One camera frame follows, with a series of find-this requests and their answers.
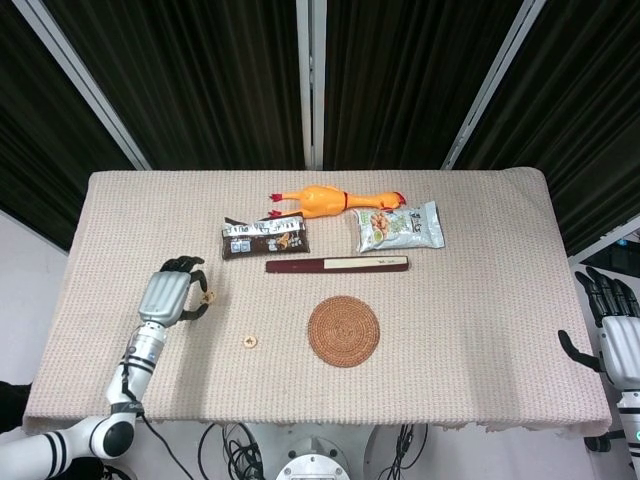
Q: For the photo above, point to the brown snack bag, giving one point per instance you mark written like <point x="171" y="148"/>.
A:
<point x="265" y="245"/>

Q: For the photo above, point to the dark red folded fan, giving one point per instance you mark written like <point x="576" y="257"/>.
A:
<point x="300" y="266"/>

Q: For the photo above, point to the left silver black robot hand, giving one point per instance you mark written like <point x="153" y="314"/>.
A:
<point x="162" y="297"/>

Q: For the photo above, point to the black garment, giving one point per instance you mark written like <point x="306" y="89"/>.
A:
<point x="10" y="405"/>

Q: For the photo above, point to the green white snack bag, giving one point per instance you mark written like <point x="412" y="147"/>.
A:
<point x="400" y="230"/>

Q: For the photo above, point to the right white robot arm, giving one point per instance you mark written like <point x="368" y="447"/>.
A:
<point x="631" y="435"/>

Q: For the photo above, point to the black pleated curtain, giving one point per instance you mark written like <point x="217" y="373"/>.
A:
<point x="200" y="75"/>
<point x="400" y="75"/>
<point x="40" y="125"/>
<point x="590" y="125"/>

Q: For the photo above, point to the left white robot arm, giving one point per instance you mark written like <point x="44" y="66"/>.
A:
<point x="140" y="350"/>

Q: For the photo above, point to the round woven rattan coaster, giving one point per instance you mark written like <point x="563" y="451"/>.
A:
<point x="343" y="332"/>

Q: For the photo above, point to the beige woven tablecloth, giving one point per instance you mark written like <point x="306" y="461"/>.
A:
<point x="450" y="350"/>

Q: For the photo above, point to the grey metal frame rail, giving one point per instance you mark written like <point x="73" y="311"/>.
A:
<point x="600" y="239"/>

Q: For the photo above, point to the grey metal frame post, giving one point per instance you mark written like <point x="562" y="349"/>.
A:
<point x="310" y="75"/>
<point x="85" y="85"/>
<point x="492" y="85"/>

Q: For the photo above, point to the yellow rubber chicken toy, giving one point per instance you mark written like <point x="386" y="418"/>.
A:
<point x="320" y="200"/>

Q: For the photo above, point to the grey robot torso base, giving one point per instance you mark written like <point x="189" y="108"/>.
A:
<point x="312" y="462"/>

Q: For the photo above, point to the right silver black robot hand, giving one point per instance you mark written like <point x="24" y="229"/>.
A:
<point x="625" y="350"/>

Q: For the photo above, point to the wooden chess piece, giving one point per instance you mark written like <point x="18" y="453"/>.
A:
<point x="250" y="342"/>
<point x="209" y="298"/>

